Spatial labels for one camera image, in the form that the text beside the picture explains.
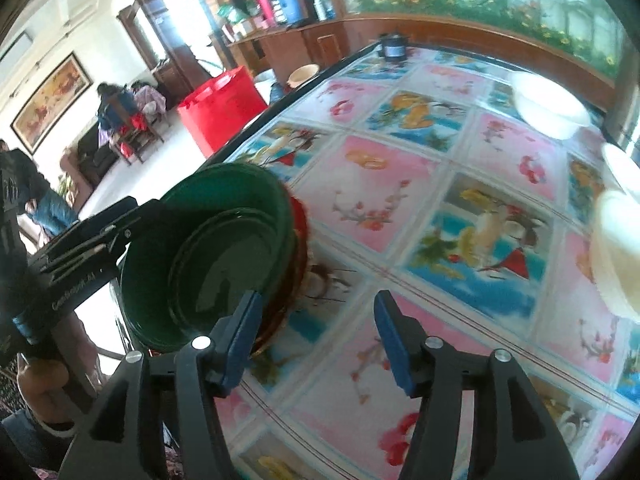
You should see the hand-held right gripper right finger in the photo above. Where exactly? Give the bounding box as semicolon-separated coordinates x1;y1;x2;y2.
374;290;581;480

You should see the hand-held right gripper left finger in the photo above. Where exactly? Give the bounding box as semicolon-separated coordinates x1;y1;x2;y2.
57;290;265;480

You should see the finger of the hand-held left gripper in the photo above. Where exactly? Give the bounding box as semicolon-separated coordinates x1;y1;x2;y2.
30;196;140;261
42;200;168;283

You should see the green bowl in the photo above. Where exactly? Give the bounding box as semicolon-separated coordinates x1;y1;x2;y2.
119;162;297;353

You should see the red plate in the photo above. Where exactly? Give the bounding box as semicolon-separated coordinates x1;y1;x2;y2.
250;195;313;358

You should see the white bowl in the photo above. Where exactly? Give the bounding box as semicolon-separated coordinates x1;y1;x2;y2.
601;142;640;198
509;71;592;140

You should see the person's left hand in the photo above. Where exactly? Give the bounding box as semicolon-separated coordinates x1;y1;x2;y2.
17;355;71;423

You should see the brown armchair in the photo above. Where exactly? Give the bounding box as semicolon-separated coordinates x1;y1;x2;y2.
60;152;96;201

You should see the dark sofa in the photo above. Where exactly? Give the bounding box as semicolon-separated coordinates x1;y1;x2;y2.
75;122;121;186

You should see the wooden chair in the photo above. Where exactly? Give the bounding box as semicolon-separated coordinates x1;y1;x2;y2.
107;97;165;167

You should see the red paper bag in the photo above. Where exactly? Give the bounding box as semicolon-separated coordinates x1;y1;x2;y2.
176;66;269;159

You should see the tall wooden cabinet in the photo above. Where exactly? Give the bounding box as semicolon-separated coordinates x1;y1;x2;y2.
129;0;211;106

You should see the cream basin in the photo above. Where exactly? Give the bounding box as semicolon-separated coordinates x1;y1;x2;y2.
286;63;321;89

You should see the green plastic bag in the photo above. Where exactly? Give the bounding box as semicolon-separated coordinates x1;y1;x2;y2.
217;4;246;26

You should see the blue thermos jug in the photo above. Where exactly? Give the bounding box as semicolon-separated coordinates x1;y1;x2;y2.
272;0;306;26

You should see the black cylindrical device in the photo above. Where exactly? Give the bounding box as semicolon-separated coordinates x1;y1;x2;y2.
377;33;411;60

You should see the framed wall painting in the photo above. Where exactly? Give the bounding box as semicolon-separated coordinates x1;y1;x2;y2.
10;51;94;156

